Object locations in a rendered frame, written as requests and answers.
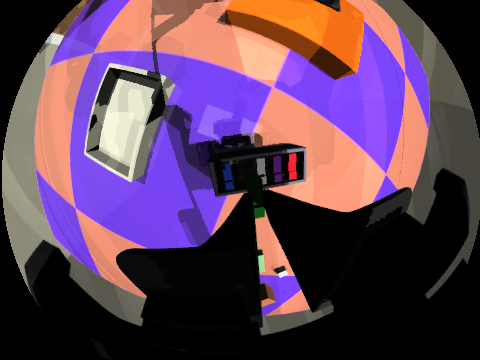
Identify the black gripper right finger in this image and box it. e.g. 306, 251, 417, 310
263, 187, 412, 313

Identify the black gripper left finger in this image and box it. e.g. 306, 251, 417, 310
116, 192, 264, 328

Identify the green rectangular bar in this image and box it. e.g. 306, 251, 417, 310
257, 249, 265, 273

